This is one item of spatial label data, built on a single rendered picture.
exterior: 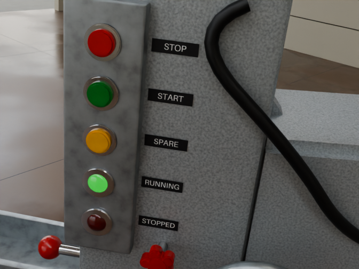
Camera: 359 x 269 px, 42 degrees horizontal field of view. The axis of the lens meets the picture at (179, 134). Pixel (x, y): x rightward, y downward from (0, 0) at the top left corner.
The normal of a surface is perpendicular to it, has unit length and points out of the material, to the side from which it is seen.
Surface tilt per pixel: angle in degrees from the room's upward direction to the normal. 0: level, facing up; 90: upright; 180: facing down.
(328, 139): 4
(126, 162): 90
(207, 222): 90
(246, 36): 90
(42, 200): 0
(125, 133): 90
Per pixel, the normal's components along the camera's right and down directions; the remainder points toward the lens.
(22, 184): 0.10, -0.91
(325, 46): -0.67, 0.25
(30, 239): -0.15, 0.40
